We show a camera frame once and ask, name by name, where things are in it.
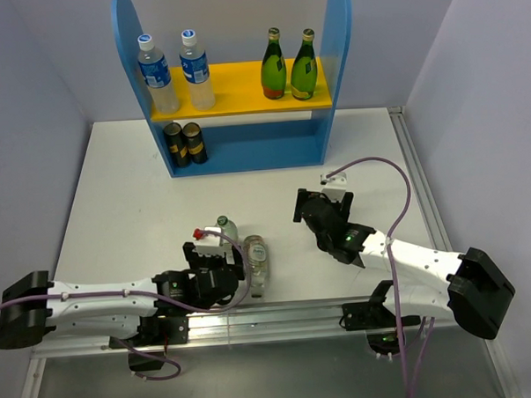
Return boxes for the clear glass bottle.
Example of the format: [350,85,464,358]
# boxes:
[216,215,239,243]
[244,234,269,299]

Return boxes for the green glass bottle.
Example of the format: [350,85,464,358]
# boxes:
[291,29,318,100]
[261,26,287,100]

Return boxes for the blue label water bottle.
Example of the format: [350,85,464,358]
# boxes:
[137,34,180,114]
[179,29,216,111]

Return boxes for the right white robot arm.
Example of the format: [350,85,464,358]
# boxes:
[293,188,515,340]

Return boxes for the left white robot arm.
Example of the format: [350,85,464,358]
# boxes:
[0,242,250,350]

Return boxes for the blue and yellow shelf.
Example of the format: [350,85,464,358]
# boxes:
[111,0,352,177]

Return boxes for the left black yellow can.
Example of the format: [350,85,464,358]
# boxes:
[163,122,191,167]

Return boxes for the black yellow can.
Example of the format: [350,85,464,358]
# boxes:
[182,122,208,164]
[163,122,191,167]

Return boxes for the right black yellow can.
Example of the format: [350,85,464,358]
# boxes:
[182,122,208,164]

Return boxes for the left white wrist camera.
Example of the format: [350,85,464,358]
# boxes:
[193,226,232,257]

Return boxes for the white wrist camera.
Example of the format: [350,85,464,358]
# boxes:
[193,226,232,257]
[320,172,348,203]

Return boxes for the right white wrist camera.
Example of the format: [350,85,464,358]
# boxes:
[320,172,348,203]

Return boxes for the aluminium front rail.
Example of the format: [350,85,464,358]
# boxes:
[30,293,431,360]

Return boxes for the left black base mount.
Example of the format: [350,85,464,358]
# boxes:
[123,316,189,372]

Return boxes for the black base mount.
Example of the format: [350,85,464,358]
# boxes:
[123,316,189,372]
[339,301,399,354]

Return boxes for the aluminium side rail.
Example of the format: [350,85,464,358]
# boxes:
[387,107,453,251]

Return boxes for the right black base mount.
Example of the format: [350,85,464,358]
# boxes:
[339,301,399,354]

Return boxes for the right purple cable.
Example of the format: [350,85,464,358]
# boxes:
[328,154,441,398]

